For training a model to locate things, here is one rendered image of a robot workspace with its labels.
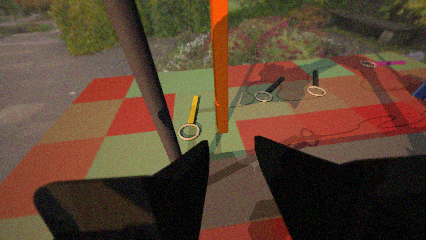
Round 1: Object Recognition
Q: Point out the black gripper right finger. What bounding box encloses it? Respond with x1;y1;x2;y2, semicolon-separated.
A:
254;136;426;240

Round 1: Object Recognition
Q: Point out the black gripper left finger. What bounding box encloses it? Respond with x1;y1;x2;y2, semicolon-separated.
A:
33;140;209;240

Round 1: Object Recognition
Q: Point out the yellow handle with tan loop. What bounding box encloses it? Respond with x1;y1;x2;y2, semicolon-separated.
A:
178;96;200;140

